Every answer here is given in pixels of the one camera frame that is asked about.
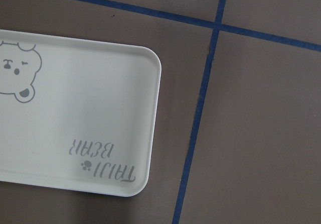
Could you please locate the cream bear print tray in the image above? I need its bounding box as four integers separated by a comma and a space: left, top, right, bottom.
1, 30, 162, 197

